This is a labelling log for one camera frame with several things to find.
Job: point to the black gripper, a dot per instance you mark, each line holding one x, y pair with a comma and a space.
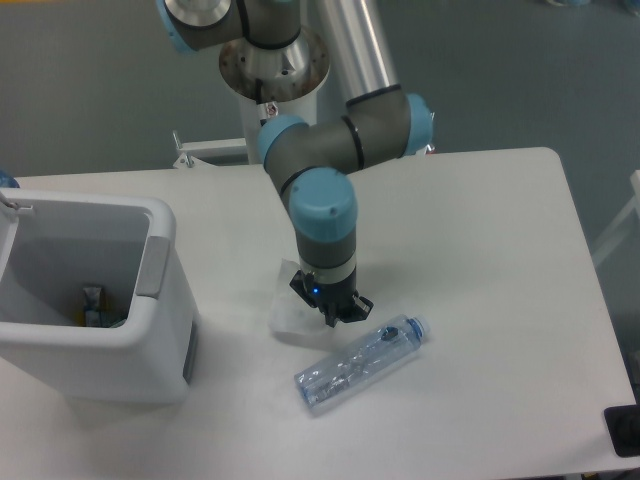
337, 300

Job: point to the white tissue paper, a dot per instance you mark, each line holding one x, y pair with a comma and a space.
290, 319

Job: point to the clear plastic bottle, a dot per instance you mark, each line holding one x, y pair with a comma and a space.
361, 363

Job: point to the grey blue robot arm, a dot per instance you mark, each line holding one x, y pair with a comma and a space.
269, 57

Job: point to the trash package inside bin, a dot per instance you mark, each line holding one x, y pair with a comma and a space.
96, 311

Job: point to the white trash can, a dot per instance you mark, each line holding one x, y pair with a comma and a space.
55, 243

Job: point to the black device at table corner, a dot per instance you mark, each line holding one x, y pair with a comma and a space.
623, 427

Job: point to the blue object at left edge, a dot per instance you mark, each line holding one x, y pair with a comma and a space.
8, 181

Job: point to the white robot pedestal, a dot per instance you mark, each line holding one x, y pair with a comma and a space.
262, 123

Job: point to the white frame at right edge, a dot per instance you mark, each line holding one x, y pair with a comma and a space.
619, 228

